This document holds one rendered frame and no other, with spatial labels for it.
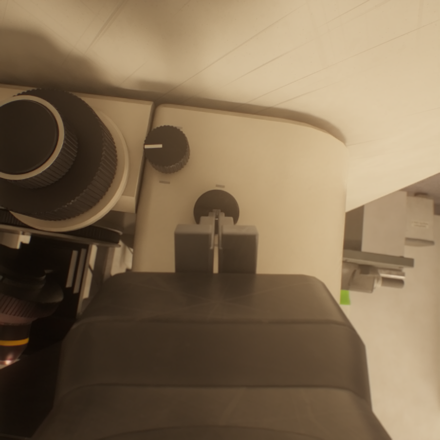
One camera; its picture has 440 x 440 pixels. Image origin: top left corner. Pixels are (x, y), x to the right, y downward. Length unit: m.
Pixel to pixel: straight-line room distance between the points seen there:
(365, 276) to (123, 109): 0.66
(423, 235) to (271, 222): 2.99
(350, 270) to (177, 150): 0.60
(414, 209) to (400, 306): 0.89
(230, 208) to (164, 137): 0.05
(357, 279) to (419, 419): 2.94
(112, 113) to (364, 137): 0.16
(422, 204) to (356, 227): 2.48
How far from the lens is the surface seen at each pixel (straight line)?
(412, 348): 3.45
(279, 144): 0.19
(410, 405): 3.56
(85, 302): 0.57
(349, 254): 0.65
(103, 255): 0.81
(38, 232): 0.24
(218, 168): 0.18
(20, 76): 0.24
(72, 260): 0.36
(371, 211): 2.59
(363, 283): 0.77
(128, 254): 2.39
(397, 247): 2.64
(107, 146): 0.17
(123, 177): 0.18
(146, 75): 0.19
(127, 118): 0.20
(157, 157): 0.17
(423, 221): 3.18
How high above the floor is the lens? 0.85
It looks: 9 degrees down
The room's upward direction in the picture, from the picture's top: 172 degrees counter-clockwise
